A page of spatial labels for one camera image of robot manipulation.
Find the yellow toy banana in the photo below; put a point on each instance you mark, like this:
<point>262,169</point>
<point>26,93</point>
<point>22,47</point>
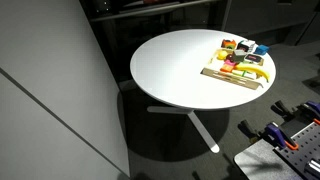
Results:
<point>254,69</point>

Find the orange toy block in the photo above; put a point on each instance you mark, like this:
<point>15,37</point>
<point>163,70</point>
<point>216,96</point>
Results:
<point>226,68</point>

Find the yellow toy lemon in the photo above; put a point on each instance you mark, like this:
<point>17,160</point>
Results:
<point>222,55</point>

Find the light wooden tray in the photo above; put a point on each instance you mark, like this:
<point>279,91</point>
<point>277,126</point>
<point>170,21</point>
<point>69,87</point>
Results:
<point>233,80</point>

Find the pink toy block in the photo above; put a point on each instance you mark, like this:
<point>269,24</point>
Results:
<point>229,62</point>

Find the dark red toy ball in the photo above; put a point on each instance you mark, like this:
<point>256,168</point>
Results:
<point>230,57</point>

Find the green toy block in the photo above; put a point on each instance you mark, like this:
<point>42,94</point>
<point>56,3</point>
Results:
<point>242,74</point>

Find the white table base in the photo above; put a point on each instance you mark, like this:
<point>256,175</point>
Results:
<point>203,130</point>

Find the dark background shelf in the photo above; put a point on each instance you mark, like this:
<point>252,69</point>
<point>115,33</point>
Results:
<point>150,10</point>

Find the orange number cube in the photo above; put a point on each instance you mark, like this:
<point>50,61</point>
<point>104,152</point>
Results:
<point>228,44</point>

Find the grey patterned cube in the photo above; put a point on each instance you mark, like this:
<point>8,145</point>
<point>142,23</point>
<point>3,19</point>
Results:
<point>239,56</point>

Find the black white patterned cube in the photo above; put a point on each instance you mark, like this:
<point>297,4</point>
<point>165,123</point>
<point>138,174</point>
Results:
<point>246,45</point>

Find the black cube with red mark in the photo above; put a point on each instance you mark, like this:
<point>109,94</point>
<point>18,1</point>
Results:
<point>253,58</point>

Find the blue cube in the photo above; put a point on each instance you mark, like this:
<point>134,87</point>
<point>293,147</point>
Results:
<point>262,50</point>

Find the grey partition panel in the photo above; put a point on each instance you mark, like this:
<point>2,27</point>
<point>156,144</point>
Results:
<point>50,83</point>

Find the dark mounting plate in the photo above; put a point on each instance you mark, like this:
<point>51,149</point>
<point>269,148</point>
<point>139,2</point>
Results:
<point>260,163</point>

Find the dark background cabinet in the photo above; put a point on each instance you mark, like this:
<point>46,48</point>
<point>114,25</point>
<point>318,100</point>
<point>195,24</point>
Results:
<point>266,15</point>

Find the black perforated breadboard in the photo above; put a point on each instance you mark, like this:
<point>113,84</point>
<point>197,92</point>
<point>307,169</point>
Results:
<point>303,150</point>

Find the silver aluminium extrusion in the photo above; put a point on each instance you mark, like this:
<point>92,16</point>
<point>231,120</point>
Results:
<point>313,167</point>

